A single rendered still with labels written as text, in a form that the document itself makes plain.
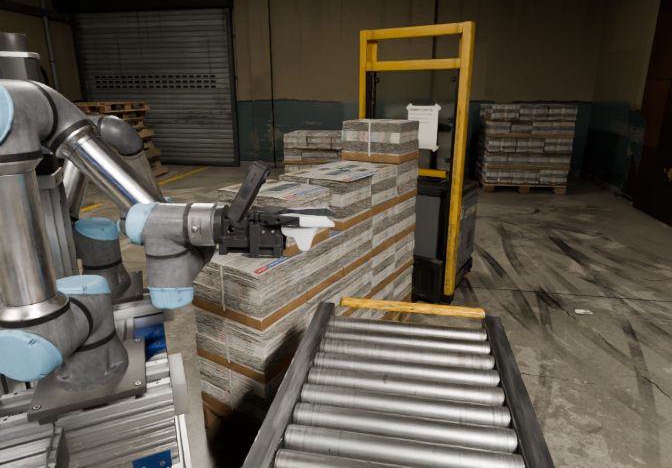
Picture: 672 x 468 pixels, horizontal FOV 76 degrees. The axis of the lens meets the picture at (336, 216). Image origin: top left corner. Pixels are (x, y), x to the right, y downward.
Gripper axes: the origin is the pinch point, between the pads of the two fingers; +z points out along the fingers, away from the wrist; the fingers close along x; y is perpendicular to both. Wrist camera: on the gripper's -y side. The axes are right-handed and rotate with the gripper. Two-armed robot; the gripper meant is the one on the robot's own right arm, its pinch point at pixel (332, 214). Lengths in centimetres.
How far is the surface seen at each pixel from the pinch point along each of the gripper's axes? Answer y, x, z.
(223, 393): 90, -91, -48
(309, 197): 8, -96, -12
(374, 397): 42.4, -13.0, 9.3
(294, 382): 41.8, -17.3, -8.8
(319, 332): 39, -39, -4
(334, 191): 8, -120, -3
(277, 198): 7, -87, -24
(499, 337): 39, -38, 45
